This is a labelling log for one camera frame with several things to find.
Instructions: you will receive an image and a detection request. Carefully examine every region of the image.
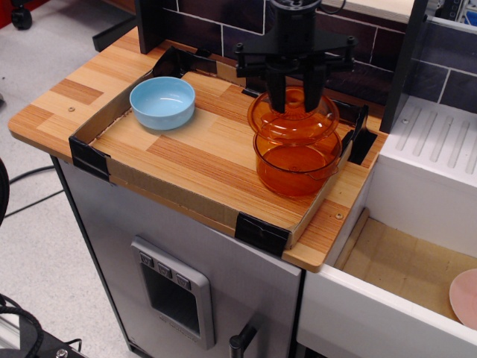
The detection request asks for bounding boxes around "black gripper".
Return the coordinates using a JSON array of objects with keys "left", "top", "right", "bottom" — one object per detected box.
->
[{"left": 233, "top": 9, "right": 358, "bottom": 113}]

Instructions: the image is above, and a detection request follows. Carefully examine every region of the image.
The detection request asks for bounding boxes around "orange transparent pot lid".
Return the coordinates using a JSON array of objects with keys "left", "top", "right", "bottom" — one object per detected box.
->
[{"left": 247, "top": 86, "right": 339, "bottom": 145}]

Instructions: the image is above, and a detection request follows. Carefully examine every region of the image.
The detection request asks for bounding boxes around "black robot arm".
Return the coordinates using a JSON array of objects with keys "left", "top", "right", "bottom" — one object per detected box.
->
[{"left": 233, "top": 1, "right": 358, "bottom": 113}]

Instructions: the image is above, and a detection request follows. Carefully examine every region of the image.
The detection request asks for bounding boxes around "orange transparent pot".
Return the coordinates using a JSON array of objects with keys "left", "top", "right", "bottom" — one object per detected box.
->
[{"left": 253, "top": 125, "right": 342, "bottom": 197}]

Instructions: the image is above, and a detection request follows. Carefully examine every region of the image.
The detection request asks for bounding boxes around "light blue bowl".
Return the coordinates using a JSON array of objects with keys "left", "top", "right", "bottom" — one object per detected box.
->
[{"left": 129, "top": 77, "right": 195, "bottom": 131}]

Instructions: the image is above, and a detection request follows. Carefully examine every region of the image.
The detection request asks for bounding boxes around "cardboard fence with black tape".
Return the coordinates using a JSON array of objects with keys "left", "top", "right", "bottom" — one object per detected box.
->
[{"left": 69, "top": 45, "right": 384, "bottom": 271}]

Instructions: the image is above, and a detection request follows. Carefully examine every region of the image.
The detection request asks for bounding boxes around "black metal floor bar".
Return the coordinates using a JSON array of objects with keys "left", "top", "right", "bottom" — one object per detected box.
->
[{"left": 92, "top": 16, "right": 136, "bottom": 52}]

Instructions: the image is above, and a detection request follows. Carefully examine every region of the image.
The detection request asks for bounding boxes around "white toy sink unit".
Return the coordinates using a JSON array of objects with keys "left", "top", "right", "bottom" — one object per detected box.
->
[{"left": 297, "top": 97, "right": 476, "bottom": 357}]

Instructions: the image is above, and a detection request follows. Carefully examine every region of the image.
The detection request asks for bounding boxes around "grey toy dishwasher cabinet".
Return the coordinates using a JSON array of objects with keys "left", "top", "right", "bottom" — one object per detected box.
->
[{"left": 54, "top": 159, "right": 302, "bottom": 357}]

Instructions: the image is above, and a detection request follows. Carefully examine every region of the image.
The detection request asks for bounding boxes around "pink plate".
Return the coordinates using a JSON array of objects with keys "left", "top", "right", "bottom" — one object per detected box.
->
[{"left": 449, "top": 268, "right": 477, "bottom": 330}]

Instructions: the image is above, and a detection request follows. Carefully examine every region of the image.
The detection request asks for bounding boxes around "black caster wheel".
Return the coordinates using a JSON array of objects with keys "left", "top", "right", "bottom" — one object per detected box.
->
[{"left": 10, "top": 0, "right": 33, "bottom": 31}]

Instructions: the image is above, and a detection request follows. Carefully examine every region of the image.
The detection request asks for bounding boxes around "black cabinet door handle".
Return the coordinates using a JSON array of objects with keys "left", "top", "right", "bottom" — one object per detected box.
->
[{"left": 229, "top": 324, "right": 257, "bottom": 358}]

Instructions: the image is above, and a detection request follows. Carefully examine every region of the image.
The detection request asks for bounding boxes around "black floor cable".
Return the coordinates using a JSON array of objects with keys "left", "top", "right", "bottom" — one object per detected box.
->
[{"left": 3, "top": 166, "right": 65, "bottom": 219}]

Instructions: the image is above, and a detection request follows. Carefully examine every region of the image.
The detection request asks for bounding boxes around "black equipment with cables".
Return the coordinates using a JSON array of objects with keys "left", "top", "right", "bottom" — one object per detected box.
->
[{"left": 1, "top": 295, "right": 84, "bottom": 357}]

